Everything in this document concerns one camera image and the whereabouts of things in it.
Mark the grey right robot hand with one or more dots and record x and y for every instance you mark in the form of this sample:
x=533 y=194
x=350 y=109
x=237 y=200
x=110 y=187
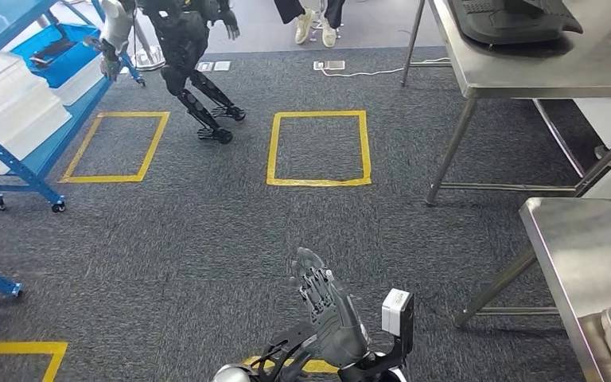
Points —
x=332 y=327

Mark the ribbed grey left robot arm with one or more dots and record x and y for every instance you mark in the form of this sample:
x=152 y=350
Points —
x=231 y=374

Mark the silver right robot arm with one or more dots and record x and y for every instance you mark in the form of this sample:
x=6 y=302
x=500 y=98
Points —
x=374 y=366

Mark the stainless steel workbench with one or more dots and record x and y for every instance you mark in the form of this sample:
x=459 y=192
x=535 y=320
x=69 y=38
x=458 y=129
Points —
x=574 y=237

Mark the dark grey moulded part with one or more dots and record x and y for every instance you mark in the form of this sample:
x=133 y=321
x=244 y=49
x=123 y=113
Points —
x=511 y=26

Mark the yellow floor tape square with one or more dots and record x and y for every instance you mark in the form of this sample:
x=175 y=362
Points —
x=152 y=142
x=272 y=147
x=321 y=366

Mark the grey floor outlet plate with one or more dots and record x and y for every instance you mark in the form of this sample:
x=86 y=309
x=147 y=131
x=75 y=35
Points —
x=222 y=66
x=205 y=67

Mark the person's foot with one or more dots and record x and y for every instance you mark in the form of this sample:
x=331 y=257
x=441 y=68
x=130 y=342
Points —
x=328 y=34
x=304 y=26

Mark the yellow floor tape line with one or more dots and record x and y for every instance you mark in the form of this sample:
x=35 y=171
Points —
x=21 y=348

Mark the dark legged robot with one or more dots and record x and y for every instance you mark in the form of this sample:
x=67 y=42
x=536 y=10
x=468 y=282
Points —
x=184 y=42

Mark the person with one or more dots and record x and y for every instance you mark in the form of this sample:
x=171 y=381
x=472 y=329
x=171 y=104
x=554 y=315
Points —
x=289 y=8

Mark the stainless steel table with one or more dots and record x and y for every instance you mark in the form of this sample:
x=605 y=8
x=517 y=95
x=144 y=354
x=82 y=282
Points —
x=548 y=68

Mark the white plastic bin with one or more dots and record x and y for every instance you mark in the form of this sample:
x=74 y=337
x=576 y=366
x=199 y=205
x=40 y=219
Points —
x=5 y=89
x=81 y=87
x=21 y=137

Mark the blue plastic bin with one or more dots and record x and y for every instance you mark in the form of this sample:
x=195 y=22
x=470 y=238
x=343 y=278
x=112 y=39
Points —
x=68 y=66

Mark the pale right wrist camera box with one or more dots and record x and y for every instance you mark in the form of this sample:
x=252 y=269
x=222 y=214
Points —
x=396 y=312

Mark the black metal bracket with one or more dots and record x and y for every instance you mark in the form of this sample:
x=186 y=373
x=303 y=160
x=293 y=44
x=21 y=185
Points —
x=52 y=53

